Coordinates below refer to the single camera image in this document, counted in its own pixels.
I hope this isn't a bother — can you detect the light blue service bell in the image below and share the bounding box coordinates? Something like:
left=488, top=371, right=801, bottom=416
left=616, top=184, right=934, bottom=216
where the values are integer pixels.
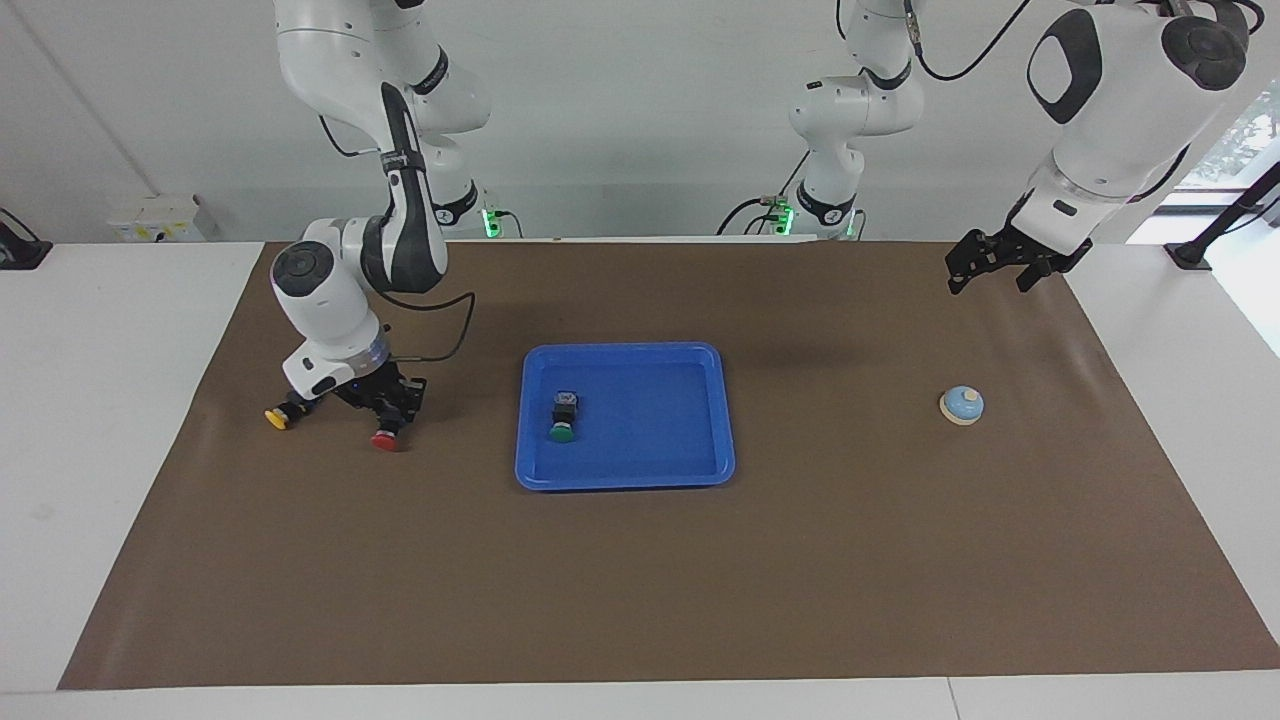
left=938, top=385, right=986, bottom=427

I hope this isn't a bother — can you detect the blue plastic tray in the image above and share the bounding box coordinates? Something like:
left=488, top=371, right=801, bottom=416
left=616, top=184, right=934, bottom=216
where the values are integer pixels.
left=514, top=341, right=737, bottom=492

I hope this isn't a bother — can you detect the black angled stand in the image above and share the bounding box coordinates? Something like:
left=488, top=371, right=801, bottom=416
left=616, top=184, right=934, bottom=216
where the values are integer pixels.
left=1165, top=160, right=1280, bottom=271

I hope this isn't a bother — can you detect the window with foliage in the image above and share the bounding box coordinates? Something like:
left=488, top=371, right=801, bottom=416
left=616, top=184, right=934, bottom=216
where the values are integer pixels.
left=1170, top=85, right=1280, bottom=193

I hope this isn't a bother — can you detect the brown table mat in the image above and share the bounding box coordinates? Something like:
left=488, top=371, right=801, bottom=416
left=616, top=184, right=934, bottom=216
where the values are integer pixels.
left=57, top=240, right=1280, bottom=691

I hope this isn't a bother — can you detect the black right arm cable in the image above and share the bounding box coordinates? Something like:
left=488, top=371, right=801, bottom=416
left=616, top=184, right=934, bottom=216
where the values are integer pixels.
left=320, top=115, right=477, bottom=363

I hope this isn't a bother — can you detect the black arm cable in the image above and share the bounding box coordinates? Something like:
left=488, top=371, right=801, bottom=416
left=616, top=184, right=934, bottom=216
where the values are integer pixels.
left=320, top=115, right=477, bottom=363
left=905, top=0, right=1266, bottom=83

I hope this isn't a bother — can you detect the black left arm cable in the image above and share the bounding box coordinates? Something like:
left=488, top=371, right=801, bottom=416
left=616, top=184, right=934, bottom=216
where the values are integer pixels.
left=905, top=0, right=1266, bottom=83

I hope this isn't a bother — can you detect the black left base cable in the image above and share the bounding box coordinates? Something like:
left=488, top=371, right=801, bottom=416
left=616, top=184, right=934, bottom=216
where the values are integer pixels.
left=715, top=150, right=811, bottom=237

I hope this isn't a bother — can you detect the white wall box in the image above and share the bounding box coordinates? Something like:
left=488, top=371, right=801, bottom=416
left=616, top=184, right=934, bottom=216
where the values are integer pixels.
left=108, top=195, right=219, bottom=243

